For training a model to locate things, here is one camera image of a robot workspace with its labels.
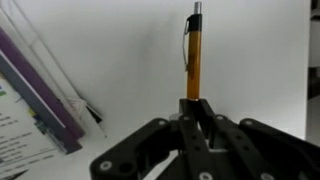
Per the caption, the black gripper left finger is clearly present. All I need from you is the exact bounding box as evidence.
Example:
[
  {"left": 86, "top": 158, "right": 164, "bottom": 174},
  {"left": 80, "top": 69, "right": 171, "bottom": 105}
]
[{"left": 89, "top": 98, "right": 222, "bottom": 180}]

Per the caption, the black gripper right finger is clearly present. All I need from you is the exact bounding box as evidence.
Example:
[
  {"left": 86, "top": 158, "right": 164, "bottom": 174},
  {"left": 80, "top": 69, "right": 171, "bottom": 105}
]
[{"left": 195, "top": 98, "right": 320, "bottom": 180}]

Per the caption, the orange and black pen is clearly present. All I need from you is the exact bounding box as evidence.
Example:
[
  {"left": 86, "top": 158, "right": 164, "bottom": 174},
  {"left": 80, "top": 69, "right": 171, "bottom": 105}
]
[{"left": 182, "top": 1, "right": 204, "bottom": 101}]

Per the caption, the stack of books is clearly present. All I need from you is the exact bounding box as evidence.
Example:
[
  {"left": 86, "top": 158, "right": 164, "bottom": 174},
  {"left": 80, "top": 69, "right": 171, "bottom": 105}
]
[{"left": 0, "top": 26, "right": 86, "bottom": 180}]

